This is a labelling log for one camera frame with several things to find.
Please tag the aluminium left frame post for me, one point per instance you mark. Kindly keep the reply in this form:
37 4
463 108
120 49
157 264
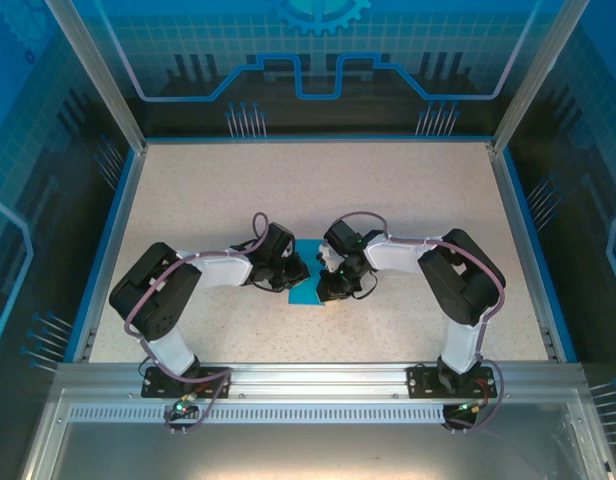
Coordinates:
102 75

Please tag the aluminium table rail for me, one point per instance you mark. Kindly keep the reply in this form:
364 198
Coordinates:
110 250
318 139
523 250

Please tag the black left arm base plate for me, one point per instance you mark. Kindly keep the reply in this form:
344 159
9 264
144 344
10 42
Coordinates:
153 385

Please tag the aluminium right table rail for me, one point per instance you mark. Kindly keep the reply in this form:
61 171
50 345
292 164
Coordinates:
523 250

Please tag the aluminium mounting rail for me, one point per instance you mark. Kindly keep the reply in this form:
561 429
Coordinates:
318 380

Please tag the aluminium right frame post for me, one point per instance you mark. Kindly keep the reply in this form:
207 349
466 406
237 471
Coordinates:
533 75

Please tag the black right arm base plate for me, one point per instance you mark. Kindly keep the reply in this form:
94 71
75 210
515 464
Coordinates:
420 382

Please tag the aluminium left table rail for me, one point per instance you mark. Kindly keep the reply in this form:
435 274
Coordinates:
110 250

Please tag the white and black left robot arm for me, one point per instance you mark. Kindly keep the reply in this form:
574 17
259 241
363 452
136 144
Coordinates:
153 300

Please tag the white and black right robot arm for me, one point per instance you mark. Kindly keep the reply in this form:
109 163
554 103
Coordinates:
458 285

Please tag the aluminium rear table rail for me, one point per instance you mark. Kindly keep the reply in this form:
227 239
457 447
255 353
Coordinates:
318 139

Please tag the grey metal sheet panel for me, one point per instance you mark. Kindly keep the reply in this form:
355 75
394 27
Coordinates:
308 455

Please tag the aluminium frame post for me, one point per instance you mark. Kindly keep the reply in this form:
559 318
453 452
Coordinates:
102 75
533 75

